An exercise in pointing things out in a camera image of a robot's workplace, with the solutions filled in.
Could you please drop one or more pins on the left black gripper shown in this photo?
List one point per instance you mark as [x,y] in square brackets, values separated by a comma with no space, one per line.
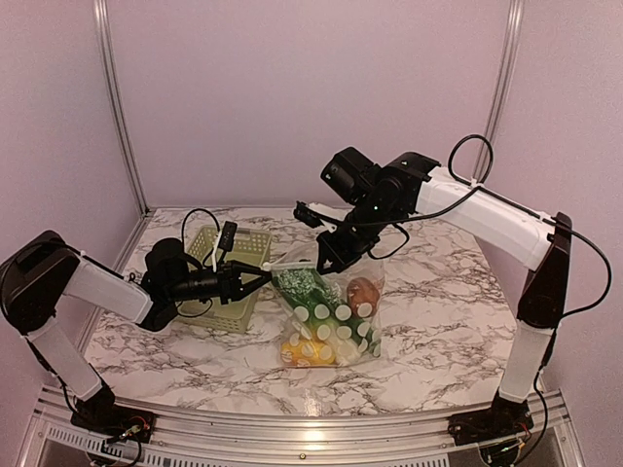
[229,273]

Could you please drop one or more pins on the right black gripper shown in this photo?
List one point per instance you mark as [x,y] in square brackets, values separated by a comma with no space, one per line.
[340,257]

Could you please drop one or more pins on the green perforated plastic basket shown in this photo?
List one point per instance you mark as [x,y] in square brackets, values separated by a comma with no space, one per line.
[215,250]

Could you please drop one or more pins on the brown orange round toy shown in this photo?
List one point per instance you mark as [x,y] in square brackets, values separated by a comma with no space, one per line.
[363,297]

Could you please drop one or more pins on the green bok choy toy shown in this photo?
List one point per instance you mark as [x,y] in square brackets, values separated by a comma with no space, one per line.
[314,309]

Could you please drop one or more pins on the clear zip top bag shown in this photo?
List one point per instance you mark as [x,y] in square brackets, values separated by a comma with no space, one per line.
[303,257]

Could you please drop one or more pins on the bright green pepper toy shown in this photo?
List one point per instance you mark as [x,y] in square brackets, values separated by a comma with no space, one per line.
[363,334]

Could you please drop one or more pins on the yellow lemon toy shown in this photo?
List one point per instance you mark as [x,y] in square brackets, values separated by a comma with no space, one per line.
[307,354]

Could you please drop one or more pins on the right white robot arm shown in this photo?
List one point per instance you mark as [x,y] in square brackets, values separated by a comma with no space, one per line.
[414,187]

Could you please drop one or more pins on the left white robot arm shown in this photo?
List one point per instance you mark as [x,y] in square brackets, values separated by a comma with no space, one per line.
[47,270]

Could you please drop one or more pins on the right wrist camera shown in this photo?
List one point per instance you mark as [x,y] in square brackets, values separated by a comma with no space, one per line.
[351,175]

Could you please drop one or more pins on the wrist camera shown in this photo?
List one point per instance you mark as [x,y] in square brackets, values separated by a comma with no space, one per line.
[166,263]
[351,175]

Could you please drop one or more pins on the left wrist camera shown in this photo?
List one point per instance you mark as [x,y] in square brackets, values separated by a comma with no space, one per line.
[166,263]

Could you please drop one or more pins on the front aluminium rail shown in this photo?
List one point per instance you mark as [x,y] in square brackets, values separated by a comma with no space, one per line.
[185,437]

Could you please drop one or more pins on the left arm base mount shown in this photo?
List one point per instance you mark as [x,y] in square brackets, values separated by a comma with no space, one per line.
[101,414]

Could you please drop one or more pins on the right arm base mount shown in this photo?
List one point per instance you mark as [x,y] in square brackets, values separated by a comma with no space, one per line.
[502,418]

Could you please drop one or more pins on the right aluminium frame post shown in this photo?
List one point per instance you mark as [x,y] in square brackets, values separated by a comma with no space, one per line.
[506,67]

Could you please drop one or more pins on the aluminium frame post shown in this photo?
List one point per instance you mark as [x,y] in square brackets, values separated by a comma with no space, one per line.
[506,67]
[105,42]

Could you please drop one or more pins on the left aluminium frame post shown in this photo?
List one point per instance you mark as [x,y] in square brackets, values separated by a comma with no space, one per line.
[105,42]

